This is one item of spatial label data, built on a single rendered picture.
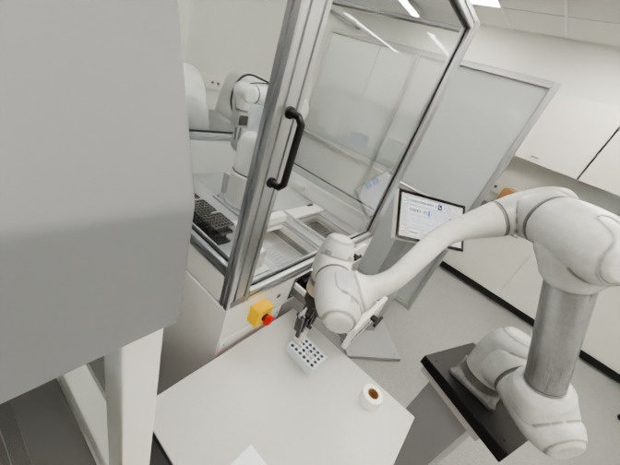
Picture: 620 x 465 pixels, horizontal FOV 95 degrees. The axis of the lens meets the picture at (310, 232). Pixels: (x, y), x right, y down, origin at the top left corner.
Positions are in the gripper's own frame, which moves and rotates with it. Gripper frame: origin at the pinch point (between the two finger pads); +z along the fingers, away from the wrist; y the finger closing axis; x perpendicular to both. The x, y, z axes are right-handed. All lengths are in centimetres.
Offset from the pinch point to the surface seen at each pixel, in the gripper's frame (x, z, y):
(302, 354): -4.6, 4.7, -1.9
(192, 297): 31.8, -2.0, -22.9
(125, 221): -11, -66, -60
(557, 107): -11, -127, 352
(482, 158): 4, -64, 190
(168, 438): 1.1, 8.0, -45.3
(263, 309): 11.7, -7.0, -9.4
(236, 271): 15.2, -26.0, -22.1
